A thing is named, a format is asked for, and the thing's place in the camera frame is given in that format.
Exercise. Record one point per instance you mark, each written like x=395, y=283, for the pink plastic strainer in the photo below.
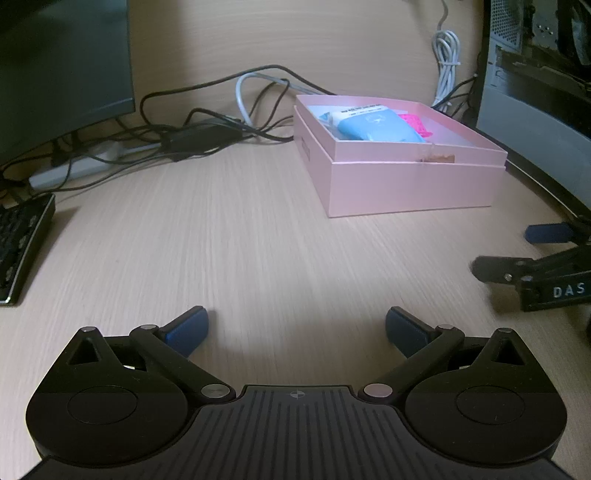
x=415, y=122

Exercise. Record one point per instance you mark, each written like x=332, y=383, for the black computer monitor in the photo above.
x=60, y=64

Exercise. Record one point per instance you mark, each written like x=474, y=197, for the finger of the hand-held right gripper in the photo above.
x=494, y=270
x=547, y=233

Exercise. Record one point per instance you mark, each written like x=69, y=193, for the black computer case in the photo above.
x=531, y=110

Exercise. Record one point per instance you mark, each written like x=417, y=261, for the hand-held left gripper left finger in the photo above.
x=187, y=328

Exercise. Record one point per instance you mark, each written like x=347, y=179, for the white power strip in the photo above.
x=78, y=164

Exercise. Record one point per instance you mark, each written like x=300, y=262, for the black power adapter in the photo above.
x=203, y=136

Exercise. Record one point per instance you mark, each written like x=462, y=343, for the blue wet wipes packet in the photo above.
x=374, y=124

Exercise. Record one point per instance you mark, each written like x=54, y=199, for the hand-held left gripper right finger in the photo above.
x=406, y=328

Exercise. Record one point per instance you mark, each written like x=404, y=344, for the black keyboard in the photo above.
x=21, y=244

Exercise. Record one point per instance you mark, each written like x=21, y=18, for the pink cardboard box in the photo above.
x=406, y=189

